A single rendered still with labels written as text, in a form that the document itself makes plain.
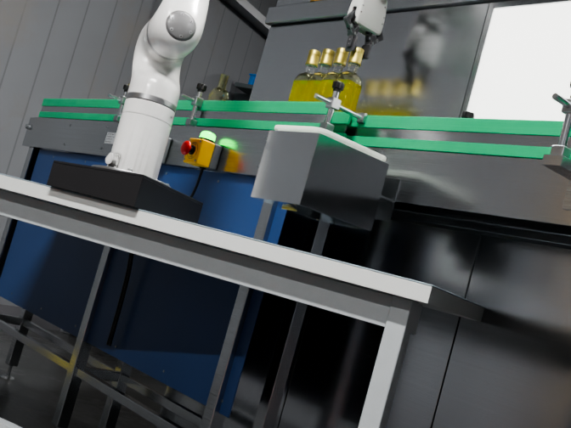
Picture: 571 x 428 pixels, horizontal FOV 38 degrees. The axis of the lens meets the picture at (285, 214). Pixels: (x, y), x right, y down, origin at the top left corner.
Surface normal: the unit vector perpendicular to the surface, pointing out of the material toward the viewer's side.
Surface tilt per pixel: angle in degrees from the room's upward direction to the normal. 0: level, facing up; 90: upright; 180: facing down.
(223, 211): 90
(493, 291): 90
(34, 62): 90
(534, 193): 90
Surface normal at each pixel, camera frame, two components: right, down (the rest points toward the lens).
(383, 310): -0.42, -0.19
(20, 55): 0.86, 0.21
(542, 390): -0.73, -0.25
